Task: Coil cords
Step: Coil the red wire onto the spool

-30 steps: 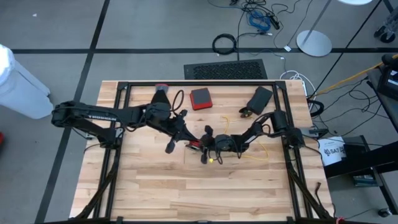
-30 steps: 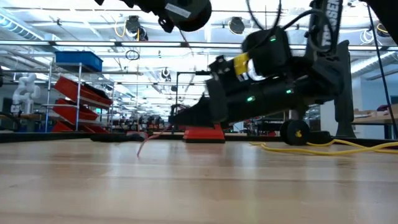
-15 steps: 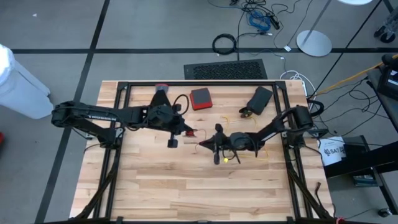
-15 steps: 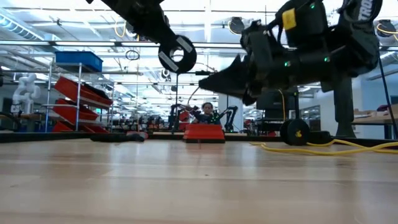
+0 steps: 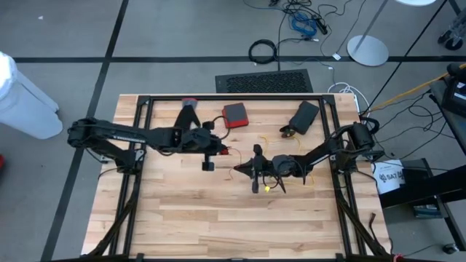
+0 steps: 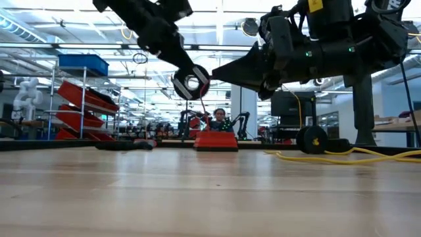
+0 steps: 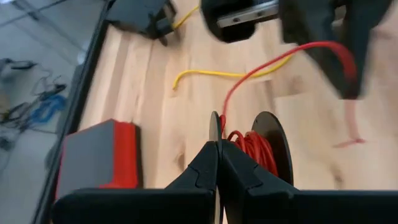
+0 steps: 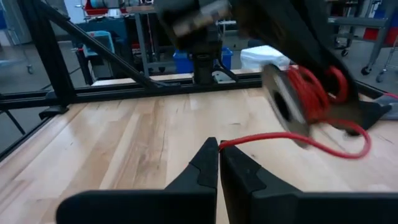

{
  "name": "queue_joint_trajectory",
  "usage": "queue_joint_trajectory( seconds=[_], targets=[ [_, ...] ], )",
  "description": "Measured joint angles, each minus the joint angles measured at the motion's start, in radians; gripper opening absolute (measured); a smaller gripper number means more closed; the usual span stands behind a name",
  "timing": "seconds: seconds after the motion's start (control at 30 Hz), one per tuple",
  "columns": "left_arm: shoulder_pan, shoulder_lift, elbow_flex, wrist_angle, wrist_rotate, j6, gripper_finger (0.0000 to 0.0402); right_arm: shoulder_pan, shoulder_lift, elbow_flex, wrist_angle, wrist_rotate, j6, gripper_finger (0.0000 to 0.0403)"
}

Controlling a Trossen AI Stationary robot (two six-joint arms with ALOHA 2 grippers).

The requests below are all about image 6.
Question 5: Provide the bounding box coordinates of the yellow tape band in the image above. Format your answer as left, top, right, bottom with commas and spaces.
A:
308, 0, 324, 13

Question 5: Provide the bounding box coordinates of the black gantry frame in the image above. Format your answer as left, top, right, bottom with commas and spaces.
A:
186, 74, 243, 132

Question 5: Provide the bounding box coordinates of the person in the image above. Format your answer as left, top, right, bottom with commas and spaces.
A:
209, 107, 235, 132

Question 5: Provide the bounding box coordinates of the black spool for yellow cord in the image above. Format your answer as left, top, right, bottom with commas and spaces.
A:
295, 125, 329, 155

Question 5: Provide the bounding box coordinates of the long ceiling light strip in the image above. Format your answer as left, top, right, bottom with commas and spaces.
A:
0, 42, 254, 53

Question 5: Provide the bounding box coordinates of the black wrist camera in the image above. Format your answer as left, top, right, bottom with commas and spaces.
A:
305, 0, 355, 41
157, 0, 194, 21

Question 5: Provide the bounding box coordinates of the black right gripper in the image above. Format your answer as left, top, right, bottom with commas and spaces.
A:
211, 5, 362, 101

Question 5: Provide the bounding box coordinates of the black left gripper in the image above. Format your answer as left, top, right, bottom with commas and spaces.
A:
91, 0, 201, 73

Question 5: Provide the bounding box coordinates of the yellow hanging cable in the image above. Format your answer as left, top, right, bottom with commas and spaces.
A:
291, 91, 303, 129

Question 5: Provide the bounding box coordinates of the metal rack with red bins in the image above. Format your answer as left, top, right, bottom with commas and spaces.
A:
45, 64, 121, 142

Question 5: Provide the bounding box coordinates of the thin red wire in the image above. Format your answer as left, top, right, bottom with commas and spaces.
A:
198, 80, 212, 132

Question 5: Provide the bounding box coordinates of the red box with dark lid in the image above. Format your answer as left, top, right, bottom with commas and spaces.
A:
193, 131, 239, 153

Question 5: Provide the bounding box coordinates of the black glove with red cuff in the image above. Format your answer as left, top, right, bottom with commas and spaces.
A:
95, 138, 157, 151

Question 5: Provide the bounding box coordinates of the blue storage bin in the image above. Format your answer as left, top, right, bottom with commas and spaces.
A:
58, 54, 110, 77

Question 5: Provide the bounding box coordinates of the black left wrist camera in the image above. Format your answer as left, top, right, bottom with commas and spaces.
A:
157, 0, 194, 21

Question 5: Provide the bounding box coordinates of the black ceiling cord reel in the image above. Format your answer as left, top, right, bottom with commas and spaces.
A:
403, 20, 421, 43
241, 18, 260, 37

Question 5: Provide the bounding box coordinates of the yellow cord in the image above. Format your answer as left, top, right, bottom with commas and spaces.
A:
262, 147, 421, 166

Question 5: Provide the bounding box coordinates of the black spool for red wire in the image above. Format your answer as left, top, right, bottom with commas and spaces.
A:
171, 64, 211, 101

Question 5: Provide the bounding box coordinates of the wooden workbench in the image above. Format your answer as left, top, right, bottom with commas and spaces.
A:
373, 111, 421, 148

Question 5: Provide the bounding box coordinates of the thin black slanted cable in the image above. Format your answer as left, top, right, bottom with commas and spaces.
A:
399, 62, 421, 145

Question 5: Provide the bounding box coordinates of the black monitor on stand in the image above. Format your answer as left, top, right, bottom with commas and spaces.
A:
270, 90, 317, 141

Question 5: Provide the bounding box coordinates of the black pouch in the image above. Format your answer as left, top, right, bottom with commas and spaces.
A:
325, 138, 350, 153

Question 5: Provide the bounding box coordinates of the white building column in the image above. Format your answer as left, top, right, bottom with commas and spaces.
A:
231, 84, 258, 139

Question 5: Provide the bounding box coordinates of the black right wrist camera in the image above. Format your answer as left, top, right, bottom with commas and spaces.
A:
305, 0, 355, 41

